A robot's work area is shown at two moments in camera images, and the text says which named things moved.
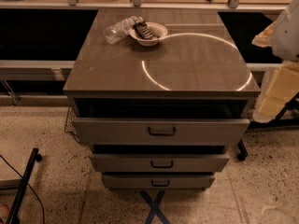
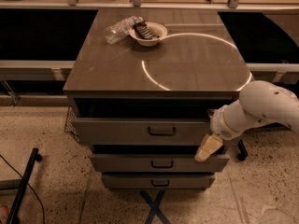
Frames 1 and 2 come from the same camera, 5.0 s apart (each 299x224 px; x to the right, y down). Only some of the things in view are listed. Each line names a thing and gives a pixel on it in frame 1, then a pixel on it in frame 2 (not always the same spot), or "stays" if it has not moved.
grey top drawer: x=156 y=131 stays
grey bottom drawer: x=158 y=181 stays
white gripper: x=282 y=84 -> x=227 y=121
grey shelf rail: x=35 y=70 stays
